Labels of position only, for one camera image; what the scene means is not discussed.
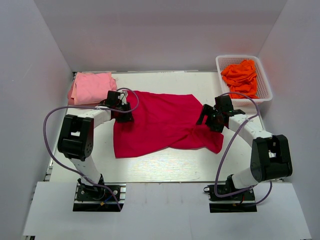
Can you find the white plastic basket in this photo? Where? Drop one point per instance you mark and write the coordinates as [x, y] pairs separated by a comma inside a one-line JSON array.
[[264, 92]]

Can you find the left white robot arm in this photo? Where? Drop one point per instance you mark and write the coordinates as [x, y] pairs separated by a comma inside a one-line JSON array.
[[76, 138]]

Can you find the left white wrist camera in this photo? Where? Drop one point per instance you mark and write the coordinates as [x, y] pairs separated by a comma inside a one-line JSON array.
[[123, 97]]

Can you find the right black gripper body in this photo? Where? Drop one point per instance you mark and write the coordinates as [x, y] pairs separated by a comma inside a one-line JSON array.
[[213, 120]]

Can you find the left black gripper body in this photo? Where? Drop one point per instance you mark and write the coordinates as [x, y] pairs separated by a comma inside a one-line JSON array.
[[124, 116]]

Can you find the orange t shirt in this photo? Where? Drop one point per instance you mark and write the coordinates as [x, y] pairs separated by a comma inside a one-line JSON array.
[[242, 78]]

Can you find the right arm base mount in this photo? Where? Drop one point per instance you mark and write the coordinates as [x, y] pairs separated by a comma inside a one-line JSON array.
[[244, 202]]

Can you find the folded pink t shirt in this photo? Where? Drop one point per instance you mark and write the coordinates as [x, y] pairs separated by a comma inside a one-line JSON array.
[[90, 88]]

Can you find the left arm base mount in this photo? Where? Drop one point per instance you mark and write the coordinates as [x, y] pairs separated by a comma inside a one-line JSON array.
[[92, 199]]

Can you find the crimson red t shirt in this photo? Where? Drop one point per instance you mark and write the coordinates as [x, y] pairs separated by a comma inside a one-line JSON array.
[[163, 121]]

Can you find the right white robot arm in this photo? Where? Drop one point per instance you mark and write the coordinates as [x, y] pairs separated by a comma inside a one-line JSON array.
[[270, 157]]

